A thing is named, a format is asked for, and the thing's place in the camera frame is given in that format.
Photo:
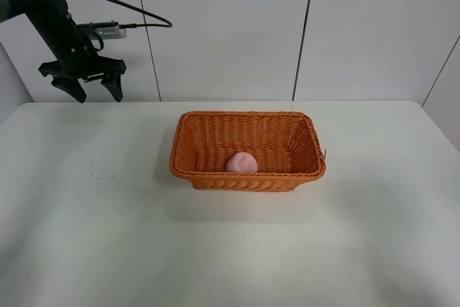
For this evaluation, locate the pink peach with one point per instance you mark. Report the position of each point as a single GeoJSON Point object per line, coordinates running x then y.
{"type": "Point", "coordinates": [242, 162]}

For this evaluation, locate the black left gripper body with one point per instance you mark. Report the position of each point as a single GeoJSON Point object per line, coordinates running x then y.
{"type": "Point", "coordinates": [75, 55]}

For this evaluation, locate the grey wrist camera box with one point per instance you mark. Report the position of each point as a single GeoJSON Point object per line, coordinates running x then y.
{"type": "Point", "coordinates": [104, 30]}

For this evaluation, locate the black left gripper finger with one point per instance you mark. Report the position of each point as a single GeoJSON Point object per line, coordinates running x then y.
{"type": "Point", "coordinates": [112, 83]}
{"type": "Point", "coordinates": [71, 87]}

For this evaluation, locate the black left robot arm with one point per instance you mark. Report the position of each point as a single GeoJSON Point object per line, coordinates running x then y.
{"type": "Point", "coordinates": [13, 8]}

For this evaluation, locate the orange woven basket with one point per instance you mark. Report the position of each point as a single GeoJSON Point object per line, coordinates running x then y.
{"type": "Point", "coordinates": [285, 145]}

